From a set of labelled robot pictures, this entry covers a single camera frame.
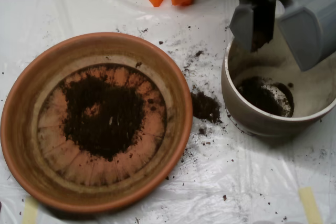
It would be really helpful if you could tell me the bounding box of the terracotta clay bowl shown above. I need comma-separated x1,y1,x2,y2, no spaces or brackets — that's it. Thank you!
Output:
0,31,194,215

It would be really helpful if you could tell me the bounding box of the white ceramic pot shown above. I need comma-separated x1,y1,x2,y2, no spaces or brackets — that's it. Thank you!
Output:
220,16,336,143

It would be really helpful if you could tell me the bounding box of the white plastic sheet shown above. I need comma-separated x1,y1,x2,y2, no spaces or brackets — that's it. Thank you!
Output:
0,0,336,224

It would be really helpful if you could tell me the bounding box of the spilled dark soil heap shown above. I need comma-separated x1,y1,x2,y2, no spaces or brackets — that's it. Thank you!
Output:
191,91,223,124

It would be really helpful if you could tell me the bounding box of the beige masking tape strip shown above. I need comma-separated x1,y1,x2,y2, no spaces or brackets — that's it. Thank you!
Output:
21,196,39,224
298,186,323,224

